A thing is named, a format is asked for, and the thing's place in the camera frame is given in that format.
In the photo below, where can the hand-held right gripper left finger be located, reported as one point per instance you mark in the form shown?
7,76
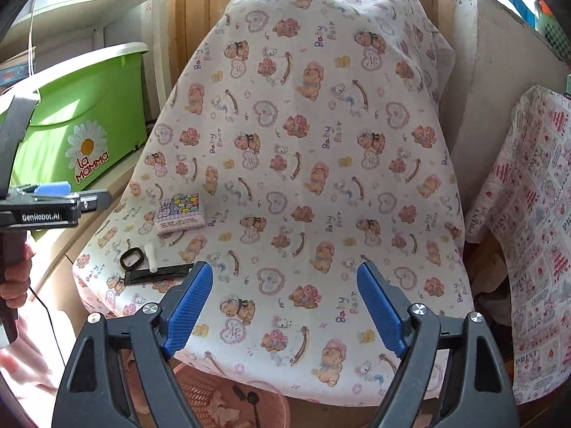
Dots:
189,312

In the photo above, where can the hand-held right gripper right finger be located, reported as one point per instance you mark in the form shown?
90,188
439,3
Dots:
383,312

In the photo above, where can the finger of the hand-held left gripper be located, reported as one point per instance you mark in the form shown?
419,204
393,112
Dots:
53,189
96,199

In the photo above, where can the pink plastic basket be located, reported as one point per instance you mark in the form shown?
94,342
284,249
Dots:
196,388

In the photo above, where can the tissue pack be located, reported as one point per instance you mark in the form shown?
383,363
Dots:
180,214

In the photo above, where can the white tissue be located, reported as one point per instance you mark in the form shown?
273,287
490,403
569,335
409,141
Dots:
221,412

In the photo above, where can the black plastic spoon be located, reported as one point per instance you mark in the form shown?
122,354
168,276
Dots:
252,397

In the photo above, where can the person's left hand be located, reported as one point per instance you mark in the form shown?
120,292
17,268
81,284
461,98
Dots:
20,285

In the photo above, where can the black flat packet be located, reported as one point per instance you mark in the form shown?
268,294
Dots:
174,272

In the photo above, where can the small white tube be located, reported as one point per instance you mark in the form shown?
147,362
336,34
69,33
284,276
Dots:
151,259

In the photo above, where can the green plastic storage bin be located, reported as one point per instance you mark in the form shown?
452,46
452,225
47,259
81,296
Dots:
111,111

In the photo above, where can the bear print cloth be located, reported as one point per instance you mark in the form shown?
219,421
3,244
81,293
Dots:
312,187

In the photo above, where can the pink patchwork print cloth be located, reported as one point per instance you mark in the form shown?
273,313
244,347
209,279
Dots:
526,232

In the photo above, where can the white shelf unit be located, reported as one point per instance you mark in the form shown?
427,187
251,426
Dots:
89,4

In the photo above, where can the wooden door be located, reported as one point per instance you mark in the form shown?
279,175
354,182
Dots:
192,9

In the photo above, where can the white cabinet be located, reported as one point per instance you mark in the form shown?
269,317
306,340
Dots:
490,98

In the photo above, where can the colourful patterned wall hanging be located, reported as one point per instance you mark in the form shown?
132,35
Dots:
548,22

